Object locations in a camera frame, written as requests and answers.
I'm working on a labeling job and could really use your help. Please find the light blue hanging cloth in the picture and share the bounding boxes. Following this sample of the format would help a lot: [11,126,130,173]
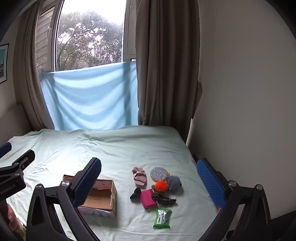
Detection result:
[40,61,139,131]

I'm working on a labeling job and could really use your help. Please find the round glitter sponge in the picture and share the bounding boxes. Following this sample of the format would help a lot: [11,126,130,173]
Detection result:
[150,167,171,182]

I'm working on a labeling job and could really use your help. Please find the patterned cardboard box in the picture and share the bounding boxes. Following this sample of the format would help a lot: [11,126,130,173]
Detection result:
[62,175,117,218]

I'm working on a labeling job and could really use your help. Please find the grey sock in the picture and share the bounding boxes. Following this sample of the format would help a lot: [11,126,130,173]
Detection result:
[165,175,182,192]

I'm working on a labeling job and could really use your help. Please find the magenta cloth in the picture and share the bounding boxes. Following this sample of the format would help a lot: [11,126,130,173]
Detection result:
[140,189,158,210]

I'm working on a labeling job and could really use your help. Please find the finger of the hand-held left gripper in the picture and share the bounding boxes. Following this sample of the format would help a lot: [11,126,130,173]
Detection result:
[0,142,12,158]
[10,149,36,172]

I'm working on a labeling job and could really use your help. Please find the person's left hand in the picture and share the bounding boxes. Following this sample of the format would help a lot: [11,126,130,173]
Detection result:
[6,203,22,233]

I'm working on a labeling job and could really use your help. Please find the pink socks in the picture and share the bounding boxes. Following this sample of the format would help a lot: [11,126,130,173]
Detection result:
[132,167,147,187]

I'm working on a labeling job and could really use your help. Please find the framed wall picture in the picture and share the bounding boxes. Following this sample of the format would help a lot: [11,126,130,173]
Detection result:
[0,44,10,84]

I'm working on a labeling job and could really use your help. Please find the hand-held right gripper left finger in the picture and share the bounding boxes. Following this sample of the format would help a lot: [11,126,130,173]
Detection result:
[25,158,102,241]

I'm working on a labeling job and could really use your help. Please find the orange pompom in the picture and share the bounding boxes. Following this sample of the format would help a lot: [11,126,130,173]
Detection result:
[151,181,169,193]

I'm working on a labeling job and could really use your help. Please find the dark patterned scrunchie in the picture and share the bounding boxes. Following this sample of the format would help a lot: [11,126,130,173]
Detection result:
[151,193,177,205]

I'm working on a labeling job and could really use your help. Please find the beige headboard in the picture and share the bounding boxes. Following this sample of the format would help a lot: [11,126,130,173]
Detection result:
[0,103,31,144]

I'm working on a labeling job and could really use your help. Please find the green wet wipes packet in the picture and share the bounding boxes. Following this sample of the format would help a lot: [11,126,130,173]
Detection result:
[153,208,172,229]

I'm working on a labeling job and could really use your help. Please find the bed with pale green sheet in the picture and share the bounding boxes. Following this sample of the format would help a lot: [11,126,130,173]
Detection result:
[0,125,220,241]

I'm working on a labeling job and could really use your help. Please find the black hair bow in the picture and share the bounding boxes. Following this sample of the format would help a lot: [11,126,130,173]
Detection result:
[130,188,142,200]

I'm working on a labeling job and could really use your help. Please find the brown curtain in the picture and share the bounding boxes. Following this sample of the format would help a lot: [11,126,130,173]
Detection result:
[135,0,201,127]
[13,0,64,130]

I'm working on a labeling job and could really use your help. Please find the window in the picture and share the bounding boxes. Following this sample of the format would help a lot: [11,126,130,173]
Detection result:
[35,0,137,72]

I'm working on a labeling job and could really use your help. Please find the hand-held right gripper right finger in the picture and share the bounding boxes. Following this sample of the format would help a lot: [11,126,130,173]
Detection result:
[196,158,272,241]

